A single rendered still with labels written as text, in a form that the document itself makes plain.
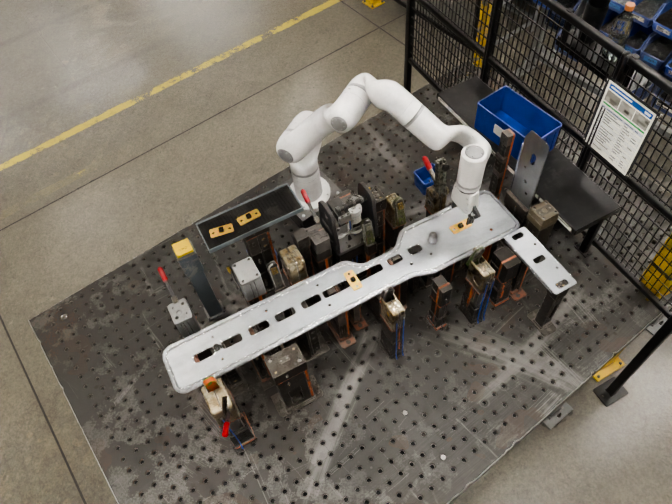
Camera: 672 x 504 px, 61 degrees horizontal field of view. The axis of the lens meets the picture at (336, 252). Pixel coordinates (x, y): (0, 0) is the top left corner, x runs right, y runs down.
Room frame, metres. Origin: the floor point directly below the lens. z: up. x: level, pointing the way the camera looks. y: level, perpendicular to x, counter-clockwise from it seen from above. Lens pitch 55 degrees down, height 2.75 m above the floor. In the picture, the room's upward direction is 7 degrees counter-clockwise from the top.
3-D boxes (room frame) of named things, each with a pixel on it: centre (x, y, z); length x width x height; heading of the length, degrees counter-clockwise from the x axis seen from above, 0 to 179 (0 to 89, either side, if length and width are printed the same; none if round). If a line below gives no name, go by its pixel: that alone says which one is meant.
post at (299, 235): (1.24, 0.12, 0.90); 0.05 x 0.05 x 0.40; 22
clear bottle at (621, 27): (1.59, -1.04, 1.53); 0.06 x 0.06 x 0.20
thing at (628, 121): (1.37, -1.03, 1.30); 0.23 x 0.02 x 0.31; 22
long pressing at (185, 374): (1.06, -0.03, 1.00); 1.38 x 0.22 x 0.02; 112
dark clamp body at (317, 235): (1.24, 0.06, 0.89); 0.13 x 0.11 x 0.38; 22
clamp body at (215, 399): (0.68, 0.42, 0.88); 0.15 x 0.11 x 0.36; 22
